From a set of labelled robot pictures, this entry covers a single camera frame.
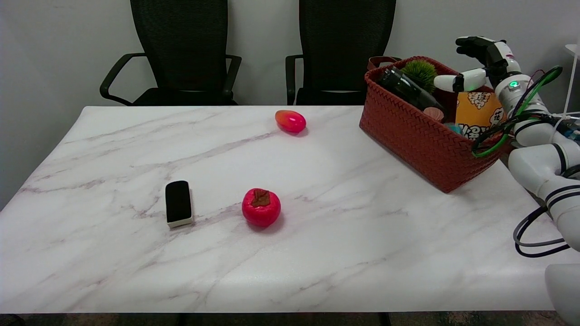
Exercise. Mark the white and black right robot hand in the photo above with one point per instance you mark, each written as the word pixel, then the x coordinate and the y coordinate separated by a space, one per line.
pixel 491 59

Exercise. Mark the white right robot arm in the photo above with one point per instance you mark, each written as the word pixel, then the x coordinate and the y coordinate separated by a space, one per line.
pixel 543 158

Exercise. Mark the red woven basket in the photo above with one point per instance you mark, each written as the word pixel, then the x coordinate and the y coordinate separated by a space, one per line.
pixel 417 140

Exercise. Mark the orange popcorn box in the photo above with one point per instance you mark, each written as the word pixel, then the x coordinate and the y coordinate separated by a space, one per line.
pixel 480 113

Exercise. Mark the green fuzzy plant ball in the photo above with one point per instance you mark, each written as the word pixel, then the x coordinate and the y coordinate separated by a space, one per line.
pixel 421 71

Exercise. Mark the small pink round item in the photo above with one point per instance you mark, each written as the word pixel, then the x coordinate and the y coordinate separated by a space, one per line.
pixel 432 113

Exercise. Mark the white side table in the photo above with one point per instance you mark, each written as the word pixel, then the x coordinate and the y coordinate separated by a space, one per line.
pixel 573 49

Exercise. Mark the dark glass bottle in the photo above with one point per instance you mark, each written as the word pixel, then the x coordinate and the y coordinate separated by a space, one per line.
pixel 405 87

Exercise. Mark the black mesh office chair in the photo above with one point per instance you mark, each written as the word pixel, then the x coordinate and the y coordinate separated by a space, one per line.
pixel 344 40
pixel 181 45

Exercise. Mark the pink orange mango toy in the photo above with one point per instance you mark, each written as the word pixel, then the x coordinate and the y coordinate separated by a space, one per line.
pixel 290 121

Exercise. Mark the red persimmon toy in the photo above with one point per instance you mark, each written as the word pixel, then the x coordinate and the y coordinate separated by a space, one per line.
pixel 261 208

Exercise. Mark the black whiteboard eraser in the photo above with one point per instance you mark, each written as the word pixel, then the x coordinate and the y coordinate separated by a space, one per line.
pixel 178 201

